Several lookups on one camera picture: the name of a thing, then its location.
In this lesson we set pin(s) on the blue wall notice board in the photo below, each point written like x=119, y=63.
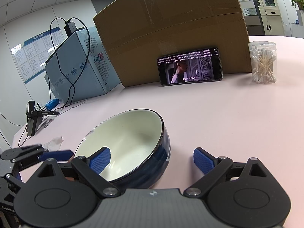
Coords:
x=31, y=56

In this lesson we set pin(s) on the black smartphone playing video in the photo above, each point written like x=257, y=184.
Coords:
x=195, y=66

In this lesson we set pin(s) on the beige filing cabinet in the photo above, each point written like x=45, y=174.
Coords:
x=271, y=17

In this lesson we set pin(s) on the clear jar of cotton swabs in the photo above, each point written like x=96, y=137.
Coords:
x=263, y=55

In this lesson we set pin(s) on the black power adapter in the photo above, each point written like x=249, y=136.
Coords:
x=69, y=28

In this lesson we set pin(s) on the dark blue ceramic bowl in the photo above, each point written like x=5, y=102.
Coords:
x=139, y=148

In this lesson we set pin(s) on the potted green plant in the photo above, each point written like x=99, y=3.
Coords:
x=298, y=3

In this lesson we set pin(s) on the light blue printed carton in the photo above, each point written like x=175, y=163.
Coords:
x=81, y=68

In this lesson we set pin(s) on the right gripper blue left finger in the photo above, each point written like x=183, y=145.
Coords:
x=93, y=164

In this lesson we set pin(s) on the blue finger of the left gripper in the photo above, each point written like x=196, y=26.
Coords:
x=59, y=156

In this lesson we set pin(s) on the large brown cardboard box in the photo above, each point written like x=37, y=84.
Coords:
x=135, y=33

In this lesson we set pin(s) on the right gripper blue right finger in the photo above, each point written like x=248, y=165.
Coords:
x=207, y=163

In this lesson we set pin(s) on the crumpled white tissue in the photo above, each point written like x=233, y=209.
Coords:
x=54, y=144

